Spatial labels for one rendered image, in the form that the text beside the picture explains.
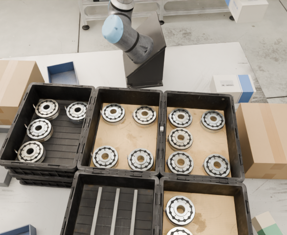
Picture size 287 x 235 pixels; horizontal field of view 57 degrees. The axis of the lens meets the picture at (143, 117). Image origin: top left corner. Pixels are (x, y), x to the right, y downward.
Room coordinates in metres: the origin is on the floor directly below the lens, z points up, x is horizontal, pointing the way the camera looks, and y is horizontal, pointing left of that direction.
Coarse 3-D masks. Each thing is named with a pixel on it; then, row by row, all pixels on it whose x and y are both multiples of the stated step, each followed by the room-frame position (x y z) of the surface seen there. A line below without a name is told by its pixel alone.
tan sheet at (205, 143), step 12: (168, 108) 0.74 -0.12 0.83; (192, 120) 0.67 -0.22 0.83; (168, 132) 0.60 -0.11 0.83; (192, 132) 0.60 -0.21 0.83; (204, 132) 0.60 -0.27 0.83; (192, 144) 0.55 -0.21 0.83; (204, 144) 0.55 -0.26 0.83; (216, 144) 0.55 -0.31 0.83; (168, 156) 0.49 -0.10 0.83; (192, 156) 0.49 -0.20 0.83; (204, 156) 0.49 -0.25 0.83; (228, 156) 0.49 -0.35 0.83
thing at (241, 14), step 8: (232, 0) 1.17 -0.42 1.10; (240, 0) 1.10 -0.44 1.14; (248, 0) 1.10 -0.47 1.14; (256, 0) 1.10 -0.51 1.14; (264, 0) 1.10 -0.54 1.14; (232, 8) 1.15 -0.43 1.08; (240, 8) 1.07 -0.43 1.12; (248, 8) 1.07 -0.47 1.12; (256, 8) 1.07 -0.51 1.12; (264, 8) 1.08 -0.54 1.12; (240, 16) 1.07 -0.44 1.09; (248, 16) 1.07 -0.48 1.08; (256, 16) 1.08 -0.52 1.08
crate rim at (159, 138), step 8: (96, 88) 0.77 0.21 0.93; (104, 88) 0.77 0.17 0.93; (112, 88) 0.77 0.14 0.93; (120, 88) 0.77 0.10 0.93; (128, 88) 0.77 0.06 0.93; (96, 96) 0.73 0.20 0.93; (160, 96) 0.73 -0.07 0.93; (160, 104) 0.68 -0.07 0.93; (160, 112) 0.64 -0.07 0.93; (88, 120) 0.60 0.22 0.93; (160, 120) 0.60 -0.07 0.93; (88, 128) 0.56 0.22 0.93; (160, 136) 0.53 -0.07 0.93; (160, 144) 0.49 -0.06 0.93; (80, 152) 0.45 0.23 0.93; (160, 152) 0.45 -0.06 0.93; (80, 160) 0.42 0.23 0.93; (80, 168) 0.39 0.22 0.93; (88, 168) 0.39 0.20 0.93; (96, 168) 0.39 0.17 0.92; (104, 168) 0.39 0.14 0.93; (112, 168) 0.39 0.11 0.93
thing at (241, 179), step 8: (216, 96) 0.73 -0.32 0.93; (224, 96) 0.73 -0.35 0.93; (232, 104) 0.68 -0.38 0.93; (232, 112) 0.64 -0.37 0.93; (232, 120) 0.60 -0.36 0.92; (240, 152) 0.45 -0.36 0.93; (160, 160) 0.42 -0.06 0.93; (240, 160) 0.42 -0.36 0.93; (160, 168) 0.39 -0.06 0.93; (240, 168) 0.39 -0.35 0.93; (168, 176) 0.36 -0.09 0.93; (176, 176) 0.36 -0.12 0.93; (184, 176) 0.36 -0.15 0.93; (192, 176) 0.36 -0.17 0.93; (200, 176) 0.36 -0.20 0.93; (208, 176) 0.36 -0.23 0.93; (216, 176) 0.36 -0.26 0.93; (240, 176) 0.36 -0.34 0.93
